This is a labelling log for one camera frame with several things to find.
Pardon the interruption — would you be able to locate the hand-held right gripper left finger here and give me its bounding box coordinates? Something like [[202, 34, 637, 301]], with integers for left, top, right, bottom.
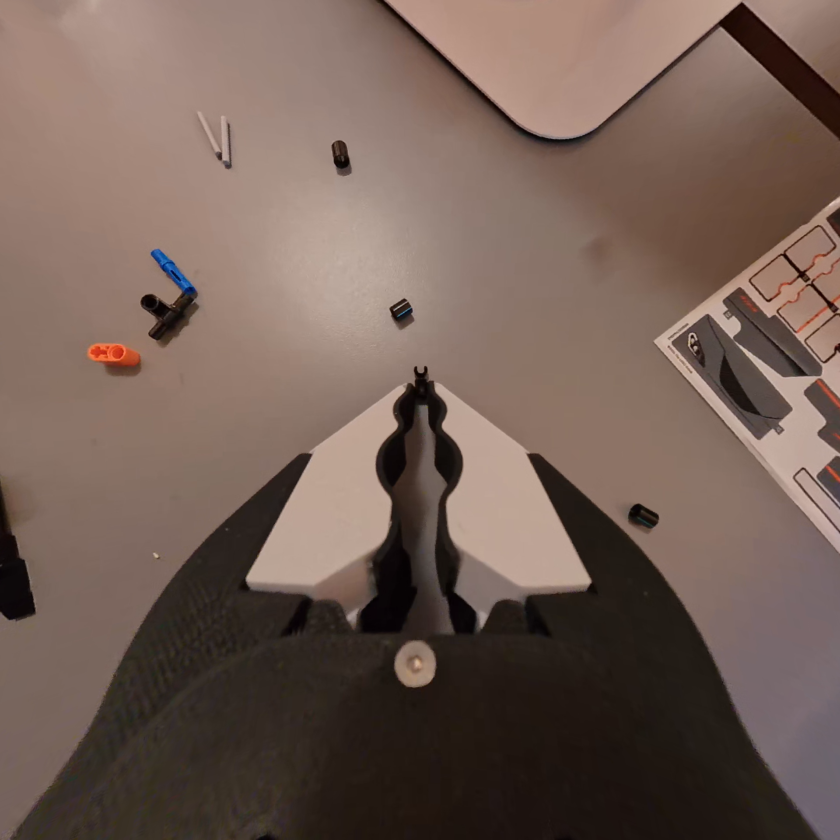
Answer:
[[246, 386, 413, 599]]

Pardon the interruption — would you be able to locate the orange lego connector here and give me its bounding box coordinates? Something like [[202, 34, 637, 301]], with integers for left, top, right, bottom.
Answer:
[[87, 343, 141, 370]]

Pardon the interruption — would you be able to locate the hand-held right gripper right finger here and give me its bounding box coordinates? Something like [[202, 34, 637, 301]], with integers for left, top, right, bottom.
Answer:
[[430, 382, 592, 611]]

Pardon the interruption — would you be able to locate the black lego axle with connector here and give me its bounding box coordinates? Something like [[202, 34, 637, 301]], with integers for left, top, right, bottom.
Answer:
[[0, 476, 37, 621]]

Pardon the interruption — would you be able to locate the lego sticker sheet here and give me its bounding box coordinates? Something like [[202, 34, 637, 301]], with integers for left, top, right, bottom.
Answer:
[[654, 197, 840, 555]]

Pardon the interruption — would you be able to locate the black lego pin connector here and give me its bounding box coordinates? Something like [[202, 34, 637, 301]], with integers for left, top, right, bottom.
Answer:
[[140, 292, 200, 342]]

